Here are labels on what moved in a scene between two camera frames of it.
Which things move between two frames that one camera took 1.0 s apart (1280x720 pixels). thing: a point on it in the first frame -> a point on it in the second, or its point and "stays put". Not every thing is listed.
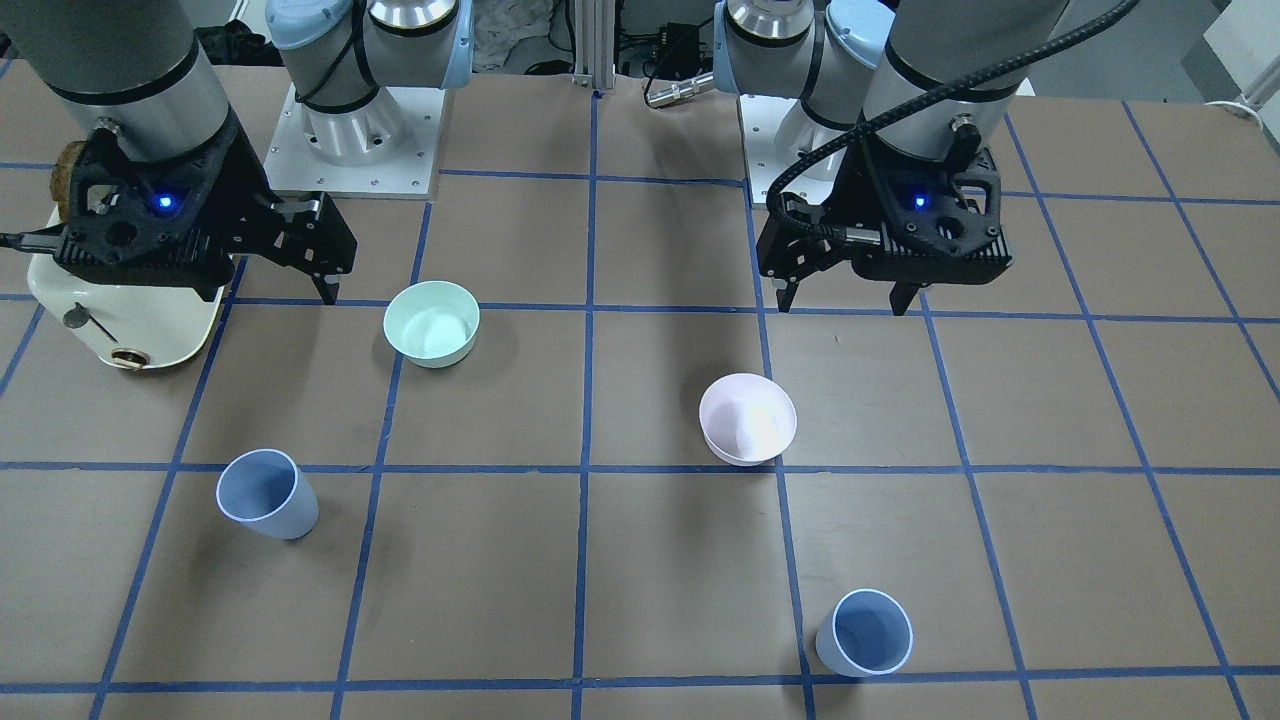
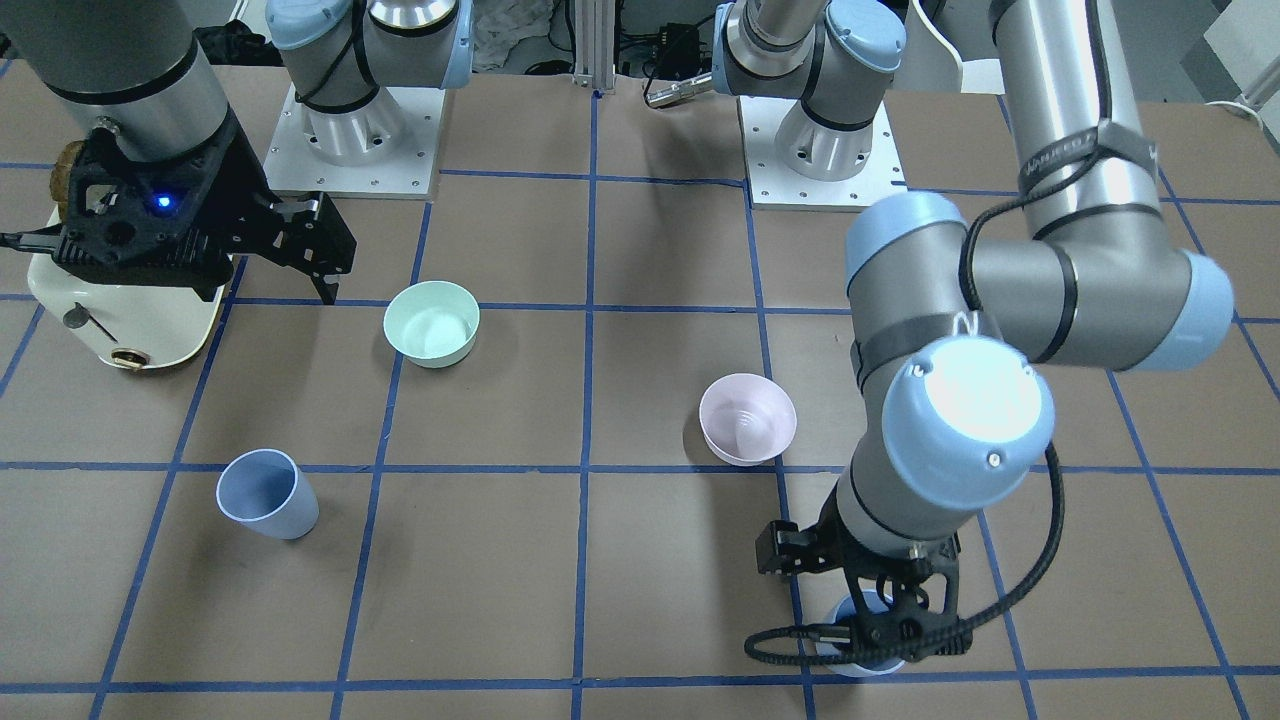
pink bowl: [747, 419] stays put
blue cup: [266, 491] stays put
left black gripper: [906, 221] -> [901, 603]
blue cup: [864, 632] stays put
